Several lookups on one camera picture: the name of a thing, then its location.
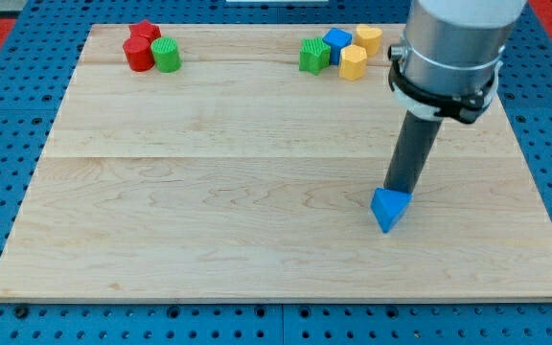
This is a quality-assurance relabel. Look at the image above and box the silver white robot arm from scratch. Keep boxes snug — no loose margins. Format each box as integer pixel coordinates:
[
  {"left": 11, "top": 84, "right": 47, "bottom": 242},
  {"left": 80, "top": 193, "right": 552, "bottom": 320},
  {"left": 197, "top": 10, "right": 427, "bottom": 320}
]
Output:
[{"left": 387, "top": 0, "right": 527, "bottom": 96}]

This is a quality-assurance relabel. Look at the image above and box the yellow heart block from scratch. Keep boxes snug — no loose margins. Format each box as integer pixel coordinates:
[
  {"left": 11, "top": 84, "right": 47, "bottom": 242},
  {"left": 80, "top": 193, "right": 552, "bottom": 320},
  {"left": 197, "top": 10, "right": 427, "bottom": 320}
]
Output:
[{"left": 354, "top": 24, "right": 383, "bottom": 57}]

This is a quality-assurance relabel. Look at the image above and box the light wooden board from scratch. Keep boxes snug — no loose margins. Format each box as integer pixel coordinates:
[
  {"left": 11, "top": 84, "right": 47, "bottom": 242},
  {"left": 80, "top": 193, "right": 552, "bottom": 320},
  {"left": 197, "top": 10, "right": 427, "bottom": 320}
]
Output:
[{"left": 0, "top": 24, "right": 552, "bottom": 304}]

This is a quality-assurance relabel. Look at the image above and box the blue triangle block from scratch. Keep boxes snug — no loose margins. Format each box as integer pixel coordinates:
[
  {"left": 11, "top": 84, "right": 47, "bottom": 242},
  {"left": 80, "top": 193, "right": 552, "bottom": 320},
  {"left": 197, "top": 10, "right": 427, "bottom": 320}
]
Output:
[{"left": 370, "top": 188, "right": 413, "bottom": 234}]

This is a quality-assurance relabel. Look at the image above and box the green star block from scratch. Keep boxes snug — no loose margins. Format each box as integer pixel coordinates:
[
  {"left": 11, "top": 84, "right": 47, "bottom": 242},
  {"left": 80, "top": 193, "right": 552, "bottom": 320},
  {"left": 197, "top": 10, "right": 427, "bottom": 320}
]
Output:
[{"left": 299, "top": 36, "right": 331, "bottom": 75}]

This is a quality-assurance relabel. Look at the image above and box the yellow hexagon block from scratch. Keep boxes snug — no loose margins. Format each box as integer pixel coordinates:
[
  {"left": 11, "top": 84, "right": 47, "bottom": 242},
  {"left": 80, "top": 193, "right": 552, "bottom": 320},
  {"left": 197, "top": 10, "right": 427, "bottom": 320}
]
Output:
[{"left": 338, "top": 45, "right": 368, "bottom": 81}]

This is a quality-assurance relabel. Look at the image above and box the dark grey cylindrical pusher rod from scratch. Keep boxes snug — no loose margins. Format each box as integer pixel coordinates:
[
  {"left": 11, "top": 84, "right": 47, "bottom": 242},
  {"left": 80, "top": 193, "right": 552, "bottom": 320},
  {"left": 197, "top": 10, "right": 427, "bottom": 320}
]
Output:
[{"left": 383, "top": 111, "right": 442, "bottom": 194}]

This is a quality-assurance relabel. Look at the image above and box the blue cube block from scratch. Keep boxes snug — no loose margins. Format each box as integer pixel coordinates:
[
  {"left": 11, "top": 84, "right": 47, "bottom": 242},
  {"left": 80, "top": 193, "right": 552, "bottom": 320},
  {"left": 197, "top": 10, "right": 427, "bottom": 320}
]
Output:
[{"left": 322, "top": 28, "right": 353, "bottom": 65}]

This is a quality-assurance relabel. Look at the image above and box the green cylinder block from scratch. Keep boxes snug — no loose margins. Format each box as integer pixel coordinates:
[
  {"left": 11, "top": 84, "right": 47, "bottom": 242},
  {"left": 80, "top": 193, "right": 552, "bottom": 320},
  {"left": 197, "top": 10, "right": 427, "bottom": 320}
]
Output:
[{"left": 150, "top": 36, "right": 182, "bottom": 73}]

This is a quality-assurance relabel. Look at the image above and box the red cylinder block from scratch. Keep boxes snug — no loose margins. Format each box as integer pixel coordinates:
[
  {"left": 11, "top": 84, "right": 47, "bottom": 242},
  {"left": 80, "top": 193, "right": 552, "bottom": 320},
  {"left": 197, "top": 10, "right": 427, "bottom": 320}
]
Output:
[{"left": 123, "top": 36, "right": 154, "bottom": 72}]

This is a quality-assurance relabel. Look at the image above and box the red star block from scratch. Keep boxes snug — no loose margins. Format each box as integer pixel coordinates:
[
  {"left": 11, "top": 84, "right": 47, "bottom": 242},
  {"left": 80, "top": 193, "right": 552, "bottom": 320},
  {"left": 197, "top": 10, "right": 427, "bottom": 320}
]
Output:
[{"left": 128, "top": 19, "right": 161, "bottom": 43}]

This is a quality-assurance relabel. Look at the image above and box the black white wrist clamp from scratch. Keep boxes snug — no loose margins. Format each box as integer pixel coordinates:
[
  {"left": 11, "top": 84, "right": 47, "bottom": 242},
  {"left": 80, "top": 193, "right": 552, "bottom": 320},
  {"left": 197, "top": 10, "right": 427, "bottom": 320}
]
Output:
[{"left": 388, "top": 61, "right": 503, "bottom": 125}]

